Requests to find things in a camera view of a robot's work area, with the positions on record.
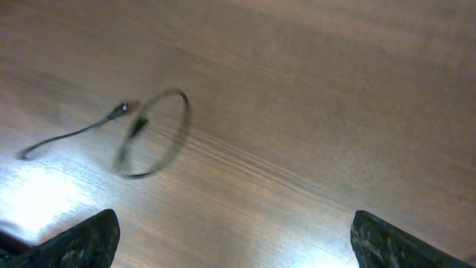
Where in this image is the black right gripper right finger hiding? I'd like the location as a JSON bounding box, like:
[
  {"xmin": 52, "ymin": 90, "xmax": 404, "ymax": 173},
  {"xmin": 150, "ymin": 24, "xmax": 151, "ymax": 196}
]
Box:
[{"xmin": 350, "ymin": 210, "xmax": 473, "ymax": 268}]

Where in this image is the black cable white-tipped plug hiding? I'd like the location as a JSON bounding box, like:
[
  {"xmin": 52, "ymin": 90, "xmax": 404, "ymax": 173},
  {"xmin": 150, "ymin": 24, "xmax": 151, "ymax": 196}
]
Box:
[{"xmin": 18, "ymin": 87, "xmax": 191, "ymax": 180}]

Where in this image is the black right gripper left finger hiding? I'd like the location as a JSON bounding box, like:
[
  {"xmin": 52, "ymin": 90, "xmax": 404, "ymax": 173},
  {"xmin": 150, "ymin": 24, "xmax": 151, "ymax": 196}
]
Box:
[{"xmin": 1, "ymin": 208, "xmax": 120, "ymax": 268}]

